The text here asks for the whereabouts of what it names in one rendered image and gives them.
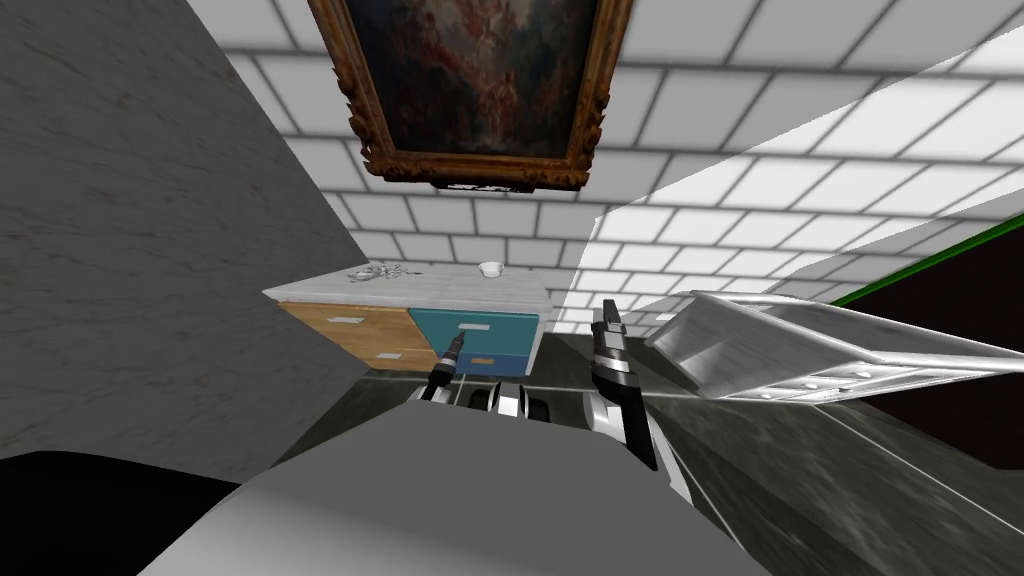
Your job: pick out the marble-topped wood and teal cabinet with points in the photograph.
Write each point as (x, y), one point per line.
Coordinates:
(360, 332)

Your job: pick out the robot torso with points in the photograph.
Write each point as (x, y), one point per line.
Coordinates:
(448, 496)

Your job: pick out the blue drawer front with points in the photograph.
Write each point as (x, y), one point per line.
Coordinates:
(504, 365)

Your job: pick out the small white bowl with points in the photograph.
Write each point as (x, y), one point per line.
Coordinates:
(491, 269)

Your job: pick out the white cabinet with knobs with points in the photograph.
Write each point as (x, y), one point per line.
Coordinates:
(768, 352)

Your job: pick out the teal drawer front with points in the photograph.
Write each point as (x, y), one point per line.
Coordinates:
(508, 336)

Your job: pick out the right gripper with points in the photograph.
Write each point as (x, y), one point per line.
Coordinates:
(610, 336)

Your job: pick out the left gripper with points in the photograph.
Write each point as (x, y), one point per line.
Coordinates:
(454, 348)

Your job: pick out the dark painting in brown frame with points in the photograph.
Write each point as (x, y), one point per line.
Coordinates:
(480, 80)

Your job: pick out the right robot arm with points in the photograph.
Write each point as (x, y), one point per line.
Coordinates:
(632, 416)

